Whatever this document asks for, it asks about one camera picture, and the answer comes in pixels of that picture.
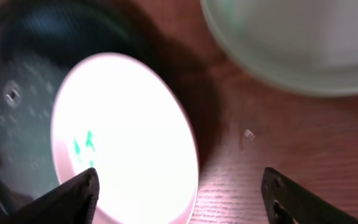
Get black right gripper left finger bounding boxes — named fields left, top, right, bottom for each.
left=0, top=168, right=99, bottom=224

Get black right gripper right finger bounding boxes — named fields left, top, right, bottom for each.
left=261, top=167, right=358, bottom=224

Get white plate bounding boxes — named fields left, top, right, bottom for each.
left=50, top=53, right=199, bottom=223

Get mint plate top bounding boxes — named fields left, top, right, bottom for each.
left=201, top=0, right=358, bottom=97

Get round black tray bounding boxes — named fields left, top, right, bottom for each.
left=0, top=1, right=221, bottom=220

